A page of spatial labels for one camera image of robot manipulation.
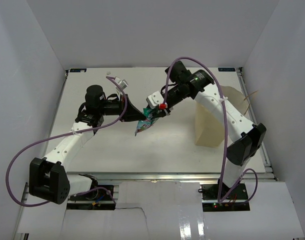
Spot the black xdof label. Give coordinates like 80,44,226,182
69,68,87,73
218,67,236,72

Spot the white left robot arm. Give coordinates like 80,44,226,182
28,83,145,205

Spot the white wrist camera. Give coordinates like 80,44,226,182
146,91,168,110
114,76,129,95

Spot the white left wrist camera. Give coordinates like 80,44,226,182
114,76,129,95

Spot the teal white snack packet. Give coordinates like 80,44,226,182
134,107,158,136

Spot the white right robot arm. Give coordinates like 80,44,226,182
146,60,267,200

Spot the brown paper bag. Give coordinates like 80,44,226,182
194,84,254,148

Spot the right black XDOF label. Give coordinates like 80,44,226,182
218,67,236,72

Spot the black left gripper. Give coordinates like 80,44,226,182
98,94,145,122

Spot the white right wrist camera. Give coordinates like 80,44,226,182
146,91,168,110

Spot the left black XDOF label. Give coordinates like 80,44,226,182
69,68,87,73

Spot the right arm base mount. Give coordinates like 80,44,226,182
196,181,251,212

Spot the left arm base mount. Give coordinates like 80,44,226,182
67,184,118,210

